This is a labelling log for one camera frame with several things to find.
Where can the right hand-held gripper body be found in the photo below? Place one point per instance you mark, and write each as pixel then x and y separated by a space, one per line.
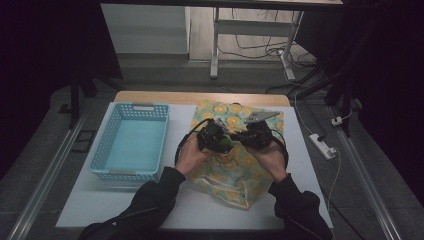
pixel 258 135

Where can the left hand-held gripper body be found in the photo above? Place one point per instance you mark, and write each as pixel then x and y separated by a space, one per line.
pixel 213 136

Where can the orange fruit print cloth bag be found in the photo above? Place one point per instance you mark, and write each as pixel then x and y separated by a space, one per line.
pixel 233 180

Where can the light blue plastic basket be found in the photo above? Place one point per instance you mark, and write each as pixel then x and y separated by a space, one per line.
pixel 133 146

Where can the person's right hand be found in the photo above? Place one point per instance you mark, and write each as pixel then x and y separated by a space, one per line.
pixel 271 160

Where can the person's left hand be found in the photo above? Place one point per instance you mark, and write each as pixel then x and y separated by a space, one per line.
pixel 188 155

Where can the white power strip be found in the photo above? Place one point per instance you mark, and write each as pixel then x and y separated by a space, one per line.
pixel 322 146

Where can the white table mat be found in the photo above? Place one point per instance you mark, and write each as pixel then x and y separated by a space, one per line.
pixel 200 213

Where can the small white adapter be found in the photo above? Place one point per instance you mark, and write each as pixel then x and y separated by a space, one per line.
pixel 337 121

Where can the black tripod stand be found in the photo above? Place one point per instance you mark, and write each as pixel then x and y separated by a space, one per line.
pixel 336 86

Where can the white cabinet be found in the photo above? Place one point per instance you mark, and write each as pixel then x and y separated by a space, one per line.
pixel 145 28

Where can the black floor plate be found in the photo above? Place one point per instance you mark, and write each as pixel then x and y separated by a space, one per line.
pixel 83 141

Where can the white desk frame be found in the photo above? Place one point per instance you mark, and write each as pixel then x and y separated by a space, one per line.
pixel 253 28

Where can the aluminium floor rail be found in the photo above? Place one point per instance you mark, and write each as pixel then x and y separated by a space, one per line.
pixel 363 173
pixel 46 180

